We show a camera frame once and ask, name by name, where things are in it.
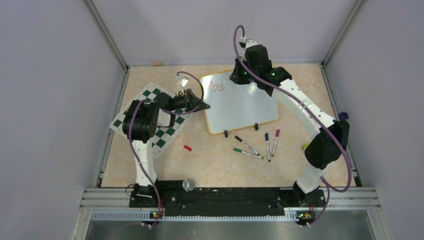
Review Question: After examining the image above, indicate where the blue whiteboard marker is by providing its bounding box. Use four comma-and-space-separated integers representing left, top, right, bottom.
264, 132, 271, 162

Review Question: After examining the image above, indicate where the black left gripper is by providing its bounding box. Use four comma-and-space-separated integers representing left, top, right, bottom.
168, 89, 210, 114

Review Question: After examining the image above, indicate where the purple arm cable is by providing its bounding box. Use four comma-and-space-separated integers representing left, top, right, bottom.
127, 70, 205, 229
233, 25, 353, 229

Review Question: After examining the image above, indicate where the grey round knob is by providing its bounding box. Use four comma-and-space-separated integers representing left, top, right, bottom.
182, 178, 196, 193

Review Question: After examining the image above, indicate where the green whiteboard marker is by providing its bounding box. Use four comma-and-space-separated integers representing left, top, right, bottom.
232, 148, 264, 160

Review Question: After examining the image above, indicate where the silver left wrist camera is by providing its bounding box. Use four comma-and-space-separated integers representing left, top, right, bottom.
177, 76, 189, 88

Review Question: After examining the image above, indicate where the yellow framed whiteboard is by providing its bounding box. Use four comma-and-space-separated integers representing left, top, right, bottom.
200, 70, 279, 135

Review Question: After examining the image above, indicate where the purple whiteboard marker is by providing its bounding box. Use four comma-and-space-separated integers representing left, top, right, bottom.
271, 129, 280, 157

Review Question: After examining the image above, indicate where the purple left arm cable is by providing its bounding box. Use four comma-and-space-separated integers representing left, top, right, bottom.
127, 70, 205, 229

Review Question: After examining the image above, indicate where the black whiteboard marker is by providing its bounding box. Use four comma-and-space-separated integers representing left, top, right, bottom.
234, 135, 260, 156

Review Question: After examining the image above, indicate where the red marker cap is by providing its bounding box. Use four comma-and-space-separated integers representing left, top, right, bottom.
183, 145, 192, 152

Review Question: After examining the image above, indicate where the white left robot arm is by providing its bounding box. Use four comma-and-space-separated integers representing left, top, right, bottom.
121, 89, 211, 207

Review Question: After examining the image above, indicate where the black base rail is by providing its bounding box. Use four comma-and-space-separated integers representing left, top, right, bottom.
129, 180, 326, 217

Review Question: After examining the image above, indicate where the purple block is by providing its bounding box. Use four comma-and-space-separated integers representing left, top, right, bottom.
338, 112, 349, 122

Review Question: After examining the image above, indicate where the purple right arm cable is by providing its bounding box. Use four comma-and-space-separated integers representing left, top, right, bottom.
233, 25, 353, 229

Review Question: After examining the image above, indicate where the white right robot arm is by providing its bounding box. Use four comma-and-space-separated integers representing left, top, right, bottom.
229, 39, 351, 206

